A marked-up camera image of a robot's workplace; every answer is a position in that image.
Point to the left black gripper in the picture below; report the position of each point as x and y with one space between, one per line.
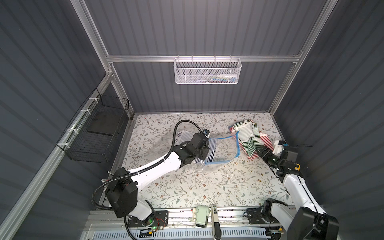
202 149

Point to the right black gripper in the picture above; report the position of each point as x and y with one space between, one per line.
267 156

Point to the navy striped garment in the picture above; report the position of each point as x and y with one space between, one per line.
182 138

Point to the clear vacuum bag blue zipper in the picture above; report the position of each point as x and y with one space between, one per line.
227 148

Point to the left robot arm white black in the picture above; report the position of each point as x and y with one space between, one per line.
123 193

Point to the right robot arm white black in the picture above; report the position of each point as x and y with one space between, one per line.
310 222

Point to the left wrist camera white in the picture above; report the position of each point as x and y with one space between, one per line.
206 133

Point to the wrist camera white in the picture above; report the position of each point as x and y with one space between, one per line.
278 147
206 133

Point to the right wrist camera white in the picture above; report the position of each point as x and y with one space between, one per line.
278 147

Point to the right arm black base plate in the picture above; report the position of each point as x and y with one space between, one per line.
255 216

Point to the pale green box on rail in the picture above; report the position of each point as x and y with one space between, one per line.
201 216

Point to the white wire wall basket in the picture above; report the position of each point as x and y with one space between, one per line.
203 71

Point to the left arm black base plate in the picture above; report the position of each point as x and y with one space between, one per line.
158 219

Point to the black handle on rail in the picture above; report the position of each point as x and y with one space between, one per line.
217 233

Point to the black wire wall basket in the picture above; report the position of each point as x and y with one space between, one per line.
98 132

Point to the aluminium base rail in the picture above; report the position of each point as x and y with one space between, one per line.
234 226

